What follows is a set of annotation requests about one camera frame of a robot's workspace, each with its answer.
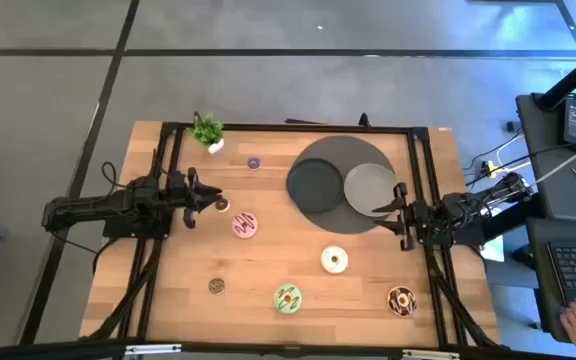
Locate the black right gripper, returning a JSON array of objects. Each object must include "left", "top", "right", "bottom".
[{"left": 372, "top": 182, "right": 437, "bottom": 251}]

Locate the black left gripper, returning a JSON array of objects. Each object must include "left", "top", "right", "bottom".
[{"left": 167, "top": 167, "right": 223, "bottom": 230}]

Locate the large pink glazed donut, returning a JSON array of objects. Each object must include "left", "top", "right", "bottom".
[{"left": 231, "top": 211, "right": 259, "bottom": 240}]

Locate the large chocolate glazed donut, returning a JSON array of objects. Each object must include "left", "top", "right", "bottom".
[{"left": 386, "top": 285, "right": 418, "bottom": 318}]

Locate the large white sprinkled donut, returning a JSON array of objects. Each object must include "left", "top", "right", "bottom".
[{"left": 320, "top": 245, "right": 350, "bottom": 275}]

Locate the large mint green donut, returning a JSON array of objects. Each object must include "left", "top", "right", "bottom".
[{"left": 272, "top": 283, "right": 303, "bottom": 315}]

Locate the grey round plate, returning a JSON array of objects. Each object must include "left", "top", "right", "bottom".
[{"left": 343, "top": 162, "right": 400, "bottom": 218}]

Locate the small potted green plant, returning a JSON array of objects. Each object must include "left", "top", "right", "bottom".
[{"left": 189, "top": 111, "right": 226, "bottom": 155}]

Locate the round dark grey placemat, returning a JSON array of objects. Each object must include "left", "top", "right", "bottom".
[{"left": 287, "top": 134, "right": 400, "bottom": 235}]

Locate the black round plate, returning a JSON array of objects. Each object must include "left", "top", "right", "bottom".
[{"left": 285, "top": 157, "right": 345, "bottom": 214}]

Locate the white paper sheet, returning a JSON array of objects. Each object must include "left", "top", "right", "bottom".
[{"left": 481, "top": 234, "right": 505, "bottom": 262}]

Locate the black keyboard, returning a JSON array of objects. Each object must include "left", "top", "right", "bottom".
[{"left": 525, "top": 217, "right": 576, "bottom": 346}]

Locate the dark grey side desk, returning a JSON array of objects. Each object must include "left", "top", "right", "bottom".
[{"left": 516, "top": 92, "right": 576, "bottom": 224}]

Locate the thin grey rod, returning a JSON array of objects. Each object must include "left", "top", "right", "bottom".
[{"left": 532, "top": 134, "right": 576, "bottom": 187}]

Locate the black aluminium crossbar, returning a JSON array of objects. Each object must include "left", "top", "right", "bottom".
[{"left": 0, "top": 337, "right": 576, "bottom": 360}]

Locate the black slanted pole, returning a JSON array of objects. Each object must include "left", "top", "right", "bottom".
[{"left": 535, "top": 42, "right": 576, "bottom": 111}]

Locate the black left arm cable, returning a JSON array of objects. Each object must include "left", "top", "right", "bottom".
[{"left": 100, "top": 160, "right": 137, "bottom": 190}]

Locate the black aluminium table frame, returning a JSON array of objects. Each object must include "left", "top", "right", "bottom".
[{"left": 81, "top": 119, "right": 502, "bottom": 351}]

